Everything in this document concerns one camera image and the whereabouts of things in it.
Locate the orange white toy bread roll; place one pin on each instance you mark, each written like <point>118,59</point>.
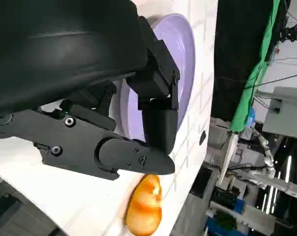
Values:
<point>143,209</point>

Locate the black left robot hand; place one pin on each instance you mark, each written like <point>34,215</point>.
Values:
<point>64,49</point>

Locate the black round table grommet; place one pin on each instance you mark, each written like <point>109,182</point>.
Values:
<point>202,137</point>

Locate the lilac plate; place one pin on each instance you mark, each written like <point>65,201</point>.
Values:
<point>177,49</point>

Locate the grey machine box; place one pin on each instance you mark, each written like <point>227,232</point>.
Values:
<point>290,110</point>

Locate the black backdrop curtain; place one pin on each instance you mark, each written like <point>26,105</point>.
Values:
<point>236,49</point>

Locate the green cloth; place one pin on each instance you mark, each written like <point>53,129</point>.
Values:
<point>246,98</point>

